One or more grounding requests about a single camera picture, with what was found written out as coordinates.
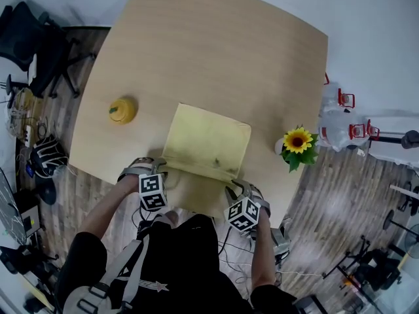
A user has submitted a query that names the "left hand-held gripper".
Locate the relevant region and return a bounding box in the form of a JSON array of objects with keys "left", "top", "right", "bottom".
[{"left": 117, "top": 157, "right": 170, "bottom": 211}]

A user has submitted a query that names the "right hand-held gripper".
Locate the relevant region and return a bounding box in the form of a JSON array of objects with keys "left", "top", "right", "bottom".
[{"left": 223, "top": 179, "right": 271, "bottom": 234}]

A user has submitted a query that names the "yellow cloth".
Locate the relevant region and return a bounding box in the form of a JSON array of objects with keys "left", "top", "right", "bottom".
[{"left": 162, "top": 102, "right": 252, "bottom": 181}]

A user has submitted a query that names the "person's left forearm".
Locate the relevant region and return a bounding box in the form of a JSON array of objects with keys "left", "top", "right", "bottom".
[{"left": 78, "top": 175, "right": 141, "bottom": 241}]

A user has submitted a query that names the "person's right forearm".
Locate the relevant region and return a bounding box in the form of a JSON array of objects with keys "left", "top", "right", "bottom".
[{"left": 250, "top": 216, "right": 279, "bottom": 289}]

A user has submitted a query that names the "person's bare leg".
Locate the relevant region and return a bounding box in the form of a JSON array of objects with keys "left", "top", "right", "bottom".
[{"left": 165, "top": 209, "right": 179, "bottom": 228}]

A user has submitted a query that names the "grey white floor device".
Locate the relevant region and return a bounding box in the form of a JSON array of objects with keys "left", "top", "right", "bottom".
[{"left": 271, "top": 217, "right": 292, "bottom": 268}]

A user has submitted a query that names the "sunflower in white pot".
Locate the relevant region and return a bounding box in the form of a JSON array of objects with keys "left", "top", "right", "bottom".
[{"left": 274, "top": 125, "right": 320, "bottom": 173}]

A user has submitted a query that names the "person's black clothing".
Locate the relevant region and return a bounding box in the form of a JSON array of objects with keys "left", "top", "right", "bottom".
[{"left": 55, "top": 213, "right": 297, "bottom": 314}]

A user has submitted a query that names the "black white striped bag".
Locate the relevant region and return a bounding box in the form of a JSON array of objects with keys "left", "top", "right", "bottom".
[{"left": 29, "top": 134, "right": 70, "bottom": 179}]

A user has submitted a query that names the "black round stand base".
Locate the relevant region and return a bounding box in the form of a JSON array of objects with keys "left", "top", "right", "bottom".
[{"left": 39, "top": 178, "right": 57, "bottom": 205}]

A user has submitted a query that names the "grey box device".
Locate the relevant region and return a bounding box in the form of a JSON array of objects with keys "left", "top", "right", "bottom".
[{"left": 19, "top": 206, "right": 42, "bottom": 235}]

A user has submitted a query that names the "black marble round table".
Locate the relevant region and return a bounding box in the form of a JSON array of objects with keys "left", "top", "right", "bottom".
[{"left": 0, "top": 167, "right": 29, "bottom": 245}]

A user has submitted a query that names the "black round-base stool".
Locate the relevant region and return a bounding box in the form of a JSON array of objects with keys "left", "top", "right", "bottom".
[{"left": 384, "top": 209, "right": 419, "bottom": 237}]

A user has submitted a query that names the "black folding stand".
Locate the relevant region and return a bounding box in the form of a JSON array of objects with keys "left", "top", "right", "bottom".
[{"left": 322, "top": 235, "right": 410, "bottom": 294}]

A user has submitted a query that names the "black router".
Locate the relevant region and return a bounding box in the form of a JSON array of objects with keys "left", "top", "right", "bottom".
[{"left": 1, "top": 74, "right": 19, "bottom": 106}]

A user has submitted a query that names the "black floor fan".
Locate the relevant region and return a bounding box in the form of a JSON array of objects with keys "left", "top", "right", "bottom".
[{"left": 405, "top": 224, "right": 419, "bottom": 254}]

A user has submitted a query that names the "black coat rack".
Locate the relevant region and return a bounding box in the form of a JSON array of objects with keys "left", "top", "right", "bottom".
[{"left": 346, "top": 130, "right": 419, "bottom": 152}]

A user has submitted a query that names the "black office chair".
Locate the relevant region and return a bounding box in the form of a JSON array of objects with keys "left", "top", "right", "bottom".
[{"left": 0, "top": 1, "right": 98, "bottom": 99}]

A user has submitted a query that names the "white floor cable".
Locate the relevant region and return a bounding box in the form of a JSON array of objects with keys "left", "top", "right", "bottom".
[{"left": 280, "top": 270, "right": 325, "bottom": 278}]

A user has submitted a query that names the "wire basket with cables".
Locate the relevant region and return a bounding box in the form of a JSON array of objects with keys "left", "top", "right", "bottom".
[{"left": 6, "top": 88, "right": 37, "bottom": 137}]

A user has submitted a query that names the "grey strap bag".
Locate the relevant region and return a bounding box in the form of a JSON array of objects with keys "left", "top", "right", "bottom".
[{"left": 62, "top": 211, "right": 179, "bottom": 314}]

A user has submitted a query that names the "white shelf frame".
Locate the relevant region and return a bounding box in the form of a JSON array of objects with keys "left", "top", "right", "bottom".
[{"left": 389, "top": 183, "right": 419, "bottom": 198}]

